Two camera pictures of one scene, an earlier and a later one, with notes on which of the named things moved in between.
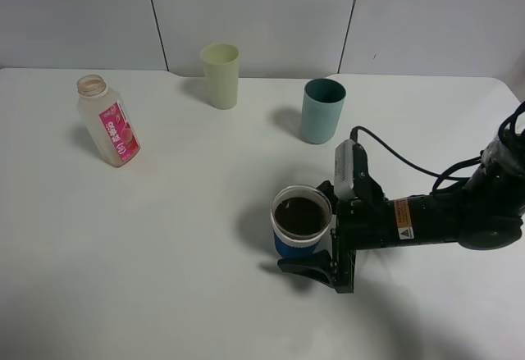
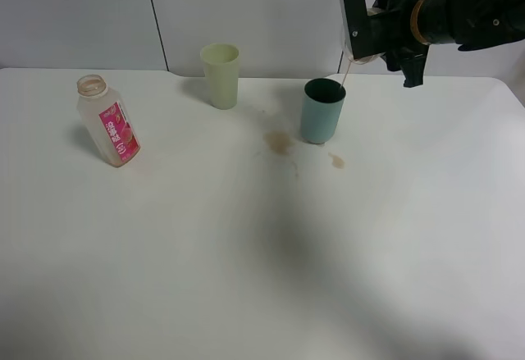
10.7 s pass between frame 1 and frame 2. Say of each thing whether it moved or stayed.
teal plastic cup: stayed
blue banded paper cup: moved
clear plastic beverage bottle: stayed
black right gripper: moved
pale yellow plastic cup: stayed
